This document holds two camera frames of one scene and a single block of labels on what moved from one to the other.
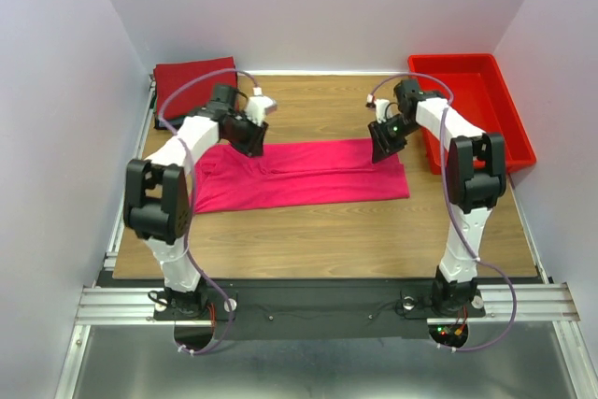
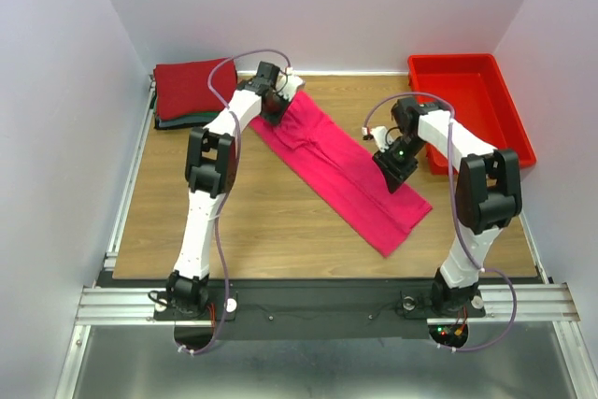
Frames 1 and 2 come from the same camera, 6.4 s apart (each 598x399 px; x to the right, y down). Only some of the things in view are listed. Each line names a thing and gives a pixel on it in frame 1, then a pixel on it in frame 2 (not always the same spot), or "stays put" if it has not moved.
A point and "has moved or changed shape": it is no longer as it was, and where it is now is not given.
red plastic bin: (479, 95) stays put
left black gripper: (253, 145) -> (276, 118)
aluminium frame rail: (530, 304) stays put
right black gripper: (382, 146) -> (394, 173)
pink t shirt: (295, 172) has moved or changed shape
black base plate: (318, 309) stays put
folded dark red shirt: (196, 94) stays put
